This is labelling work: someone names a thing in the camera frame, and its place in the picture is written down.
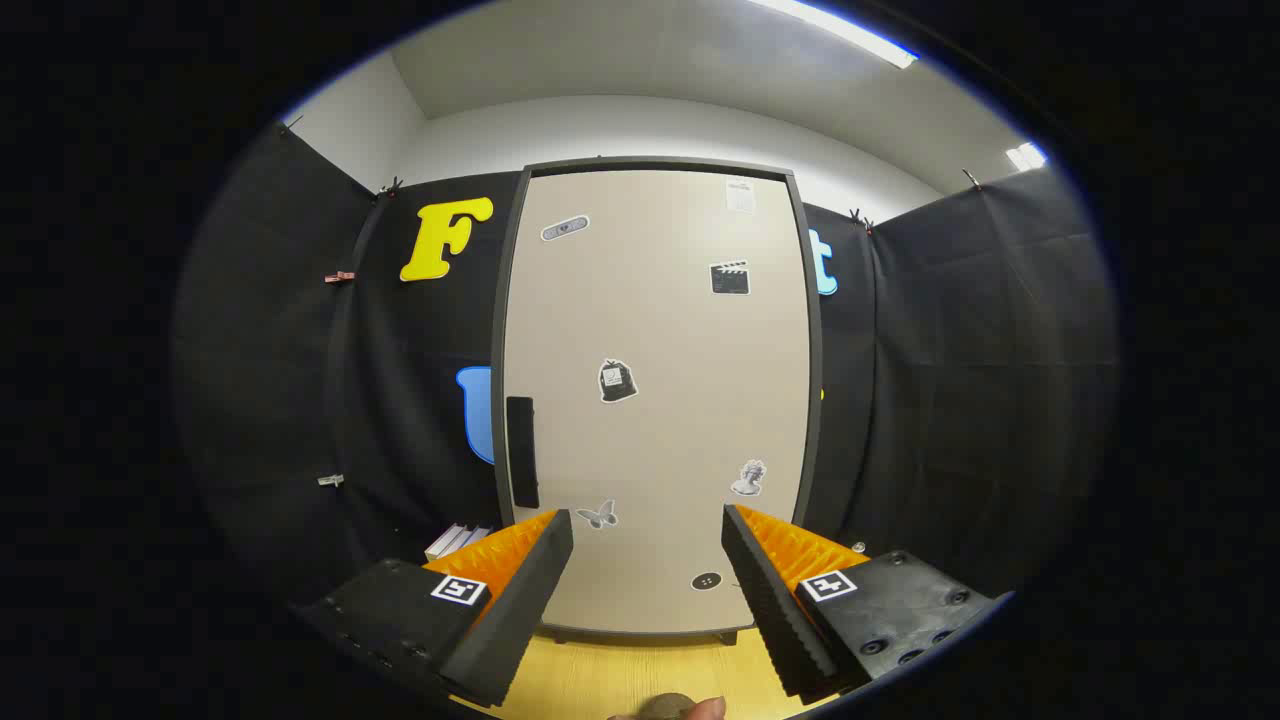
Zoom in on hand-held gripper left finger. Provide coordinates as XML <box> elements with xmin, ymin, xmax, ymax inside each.
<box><xmin>290</xmin><ymin>508</ymin><xmax>575</xmax><ymax>709</ymax></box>

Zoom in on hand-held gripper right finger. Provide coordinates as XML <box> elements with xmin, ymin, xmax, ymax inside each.
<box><xmin>722</xmin><ymin>504</ymin><xmax>1011</xmax><ymax>704</ymax></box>

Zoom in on black door handle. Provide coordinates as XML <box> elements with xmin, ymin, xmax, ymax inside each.
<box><xmin>506</xmin><ymin>396</ymin><xmax>541</xmax><ymax>509</ymax></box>

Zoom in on grey shoe cabinet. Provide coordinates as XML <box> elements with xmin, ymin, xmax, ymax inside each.
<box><xmin>490</xmin><ymin>157</ymin><xmax>825</xmax><ymax>646</ymax></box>

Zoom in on beige shoe cabinet door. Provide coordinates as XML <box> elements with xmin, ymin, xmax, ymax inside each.
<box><xmin>502</xmin><ymin>168</ymin><xmax>813</xmax><ymax>637</ymax></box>

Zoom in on black backdrop cloth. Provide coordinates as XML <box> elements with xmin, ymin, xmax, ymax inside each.
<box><xmin>172</xmin><ymin>120</ymin><xmax>1119</xmax><ymax>611</ymax></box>

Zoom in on long ceiling light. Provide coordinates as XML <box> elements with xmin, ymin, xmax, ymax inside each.
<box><xmin>745</xmin><ymin>0</ymin><xmax>919</xmax><ymax>70</ymax></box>

